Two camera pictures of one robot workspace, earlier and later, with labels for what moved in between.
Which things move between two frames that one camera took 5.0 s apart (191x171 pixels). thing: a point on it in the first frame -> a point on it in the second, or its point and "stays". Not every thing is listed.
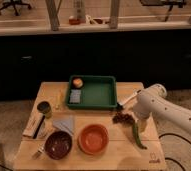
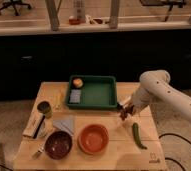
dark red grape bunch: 126,119 -> 125,111
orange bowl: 93,139 stays
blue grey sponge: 75,95 stays
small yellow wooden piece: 58,103 stays
